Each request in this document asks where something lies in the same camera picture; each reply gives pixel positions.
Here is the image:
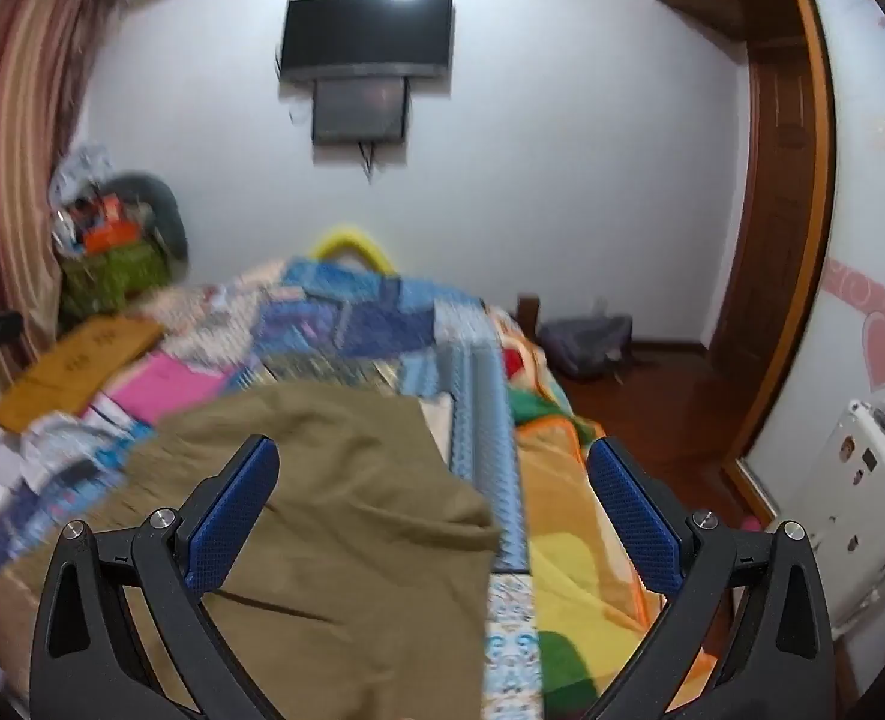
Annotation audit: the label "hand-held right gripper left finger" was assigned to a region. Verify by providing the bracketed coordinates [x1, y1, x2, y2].
[31, 435, 280, 720]

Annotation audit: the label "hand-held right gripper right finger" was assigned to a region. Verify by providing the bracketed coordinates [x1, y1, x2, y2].
[588, 436, 837, 720]

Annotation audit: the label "olive green pants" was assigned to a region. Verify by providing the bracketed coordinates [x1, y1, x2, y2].
[0, 382, 503, 720]

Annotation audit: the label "orange yellow fleece blanket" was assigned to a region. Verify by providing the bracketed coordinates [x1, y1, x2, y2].
[487, 307, 721, 720]

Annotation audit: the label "wooden lap desk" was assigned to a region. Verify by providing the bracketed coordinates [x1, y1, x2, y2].
[0, 315, 166, 432]

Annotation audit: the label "green storage box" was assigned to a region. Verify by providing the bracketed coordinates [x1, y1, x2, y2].
[59, 240, 171, 323]

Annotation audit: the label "pink booklet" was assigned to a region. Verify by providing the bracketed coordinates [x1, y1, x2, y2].
[104, 352, 227, 421]

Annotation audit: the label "orange box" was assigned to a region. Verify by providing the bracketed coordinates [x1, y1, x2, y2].
[82, 199, 141, 254]

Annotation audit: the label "grey backpack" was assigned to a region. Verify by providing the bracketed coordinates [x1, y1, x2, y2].
[536, 315, 634, 381]

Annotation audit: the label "striped pink curtain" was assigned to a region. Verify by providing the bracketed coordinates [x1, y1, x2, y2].
[0, 0, 124, 406]

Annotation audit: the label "pile of light clothes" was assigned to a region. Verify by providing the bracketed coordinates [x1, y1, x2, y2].
[52, 146, 118, 203]

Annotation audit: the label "grey curved pillow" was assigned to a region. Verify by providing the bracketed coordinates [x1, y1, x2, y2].
[108, 172, 190, 271]

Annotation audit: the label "white plastic baby chair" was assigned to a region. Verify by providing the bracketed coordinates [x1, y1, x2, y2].
[787, 396, 885, 625]

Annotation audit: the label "blue patchwork bed blanket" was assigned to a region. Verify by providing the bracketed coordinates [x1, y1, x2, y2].
[0, 259, 548, 720]

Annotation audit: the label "yellow foam tube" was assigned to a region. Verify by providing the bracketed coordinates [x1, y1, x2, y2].
[313, 225, 398, 275]

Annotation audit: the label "brown wooden door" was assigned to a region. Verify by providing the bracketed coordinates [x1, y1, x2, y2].
[712, 37, 839, 462]

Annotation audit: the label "white wardrobe door with hearts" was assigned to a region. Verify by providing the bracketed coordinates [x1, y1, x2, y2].
[742, 0, 885, 526]

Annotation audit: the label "small black wall monitor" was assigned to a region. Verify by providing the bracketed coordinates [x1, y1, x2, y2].
[312, 79, 412, 145]

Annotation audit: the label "black wall television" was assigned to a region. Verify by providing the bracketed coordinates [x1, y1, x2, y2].
[281, 0, 456, 82]

